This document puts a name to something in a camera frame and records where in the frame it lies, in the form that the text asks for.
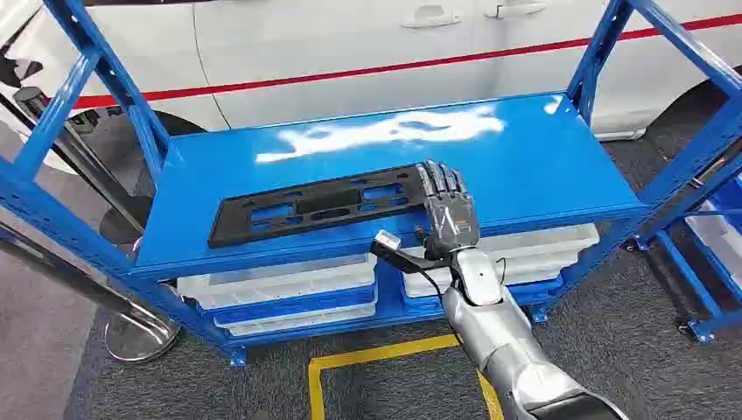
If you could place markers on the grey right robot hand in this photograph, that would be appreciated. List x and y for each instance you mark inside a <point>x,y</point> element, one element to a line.
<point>449,220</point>

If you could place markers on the black plastic plate frame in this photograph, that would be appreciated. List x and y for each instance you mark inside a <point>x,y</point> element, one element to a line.
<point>327,202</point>

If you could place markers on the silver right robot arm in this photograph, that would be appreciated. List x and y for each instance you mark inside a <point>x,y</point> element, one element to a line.
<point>498,330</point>

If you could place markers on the blue metal shelf rack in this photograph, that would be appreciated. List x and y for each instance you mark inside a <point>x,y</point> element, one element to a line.
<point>522,162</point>

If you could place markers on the white plastic tray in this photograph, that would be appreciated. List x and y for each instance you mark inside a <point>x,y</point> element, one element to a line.
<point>301,320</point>
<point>539,249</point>
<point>278,281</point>

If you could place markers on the white car with red stripe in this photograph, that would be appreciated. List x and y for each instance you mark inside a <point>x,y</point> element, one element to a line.
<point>348,46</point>

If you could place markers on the small blue metal rack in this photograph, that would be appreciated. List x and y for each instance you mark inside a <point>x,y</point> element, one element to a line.
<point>690,278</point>

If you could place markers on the white plastic bin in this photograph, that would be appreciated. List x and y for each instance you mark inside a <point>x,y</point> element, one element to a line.
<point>721,238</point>

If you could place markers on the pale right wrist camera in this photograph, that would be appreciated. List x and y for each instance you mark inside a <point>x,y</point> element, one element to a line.
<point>387,239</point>

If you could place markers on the chrome stanchion post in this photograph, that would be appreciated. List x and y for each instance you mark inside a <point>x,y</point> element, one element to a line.
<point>142,336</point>

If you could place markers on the dark stanchion post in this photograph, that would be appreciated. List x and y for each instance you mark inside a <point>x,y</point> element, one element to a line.
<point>75,153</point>

